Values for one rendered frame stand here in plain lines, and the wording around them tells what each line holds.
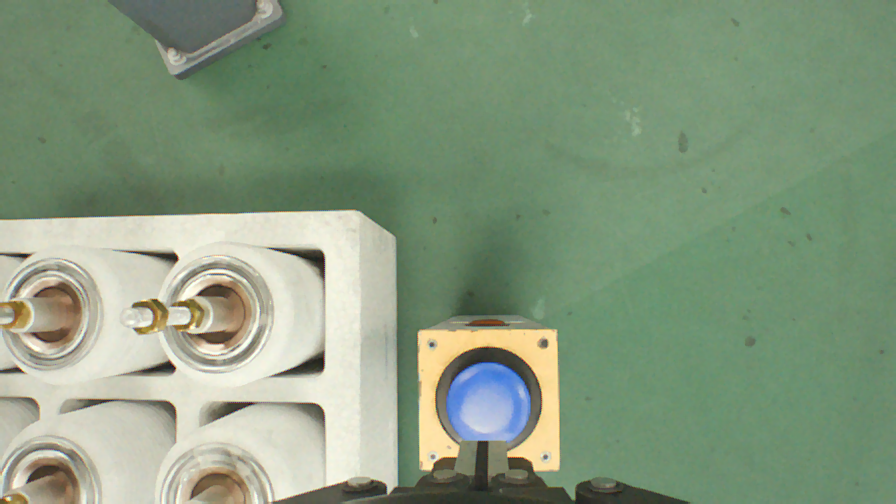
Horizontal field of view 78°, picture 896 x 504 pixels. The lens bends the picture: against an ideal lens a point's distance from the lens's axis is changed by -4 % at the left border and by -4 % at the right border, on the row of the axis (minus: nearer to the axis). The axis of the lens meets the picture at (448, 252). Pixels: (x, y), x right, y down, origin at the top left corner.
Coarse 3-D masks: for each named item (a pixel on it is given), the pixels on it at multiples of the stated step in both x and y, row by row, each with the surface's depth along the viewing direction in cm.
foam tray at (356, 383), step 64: (320, 256) 54; (384, 256) 54; (384, 320) 53; (0, 384) 44; (128, 384) 44; (192, 384) 43; (256, 384) 43; (320, 384) 43; (384, 384) 53; (384, 448) 52
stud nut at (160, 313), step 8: (136, 304) 28; (144, 304) 28; (152, 304) 28; (160, 304) 29; (152, 312) 28; (160, 312) 28; (168, 312) 29; (152, 320) 28; (160, 320) 28; (136, 328) 28; (144, 328) 28; (152, 328) 28; (160, 328) 29
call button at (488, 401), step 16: (480, 368) 27; (496, 368) 27; (464, 384) 27; (480, 384) 27; (496, 384) 27; (512, 384) 27; (448, 400) 27; (464, 400) 27; (480, 400) 27; (496, 400) 27; (512, 400) 27; (528, 400) 27; (448, 416) 27; (464, 416) 27; (480, 416) 27; (496, 416) 27; (512, 416) 27; (528, 416) 27; (464, 432) 27; (480, 432) 27; (496, 432) 27; (512, 432) 27
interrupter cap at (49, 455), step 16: (16, 448) 36; (32, 448) 36; (48, 448) 36; (64, 448) 36; (80, 448) 36; (16, 464) 36; (32, 464) 36; (48, 464) 36; (64, 464) 36; (80, 464) 36; (0, 480) 36; (16, 480) 36; (32, 480) 36; (64, 480) 36; (80, 480) 36; (96, 480) 36; (0, 496) 36; (80, 496) 36; (96, 496) 36
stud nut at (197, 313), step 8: (176, 304) 32; (184, 304) 32; (192, 304) 32; (192, 312) 32; (200, 312) 32; (192, 320) 32; (200, 320) 33; (176, 328) 32; (184, 328) 32; (192, 328) 32
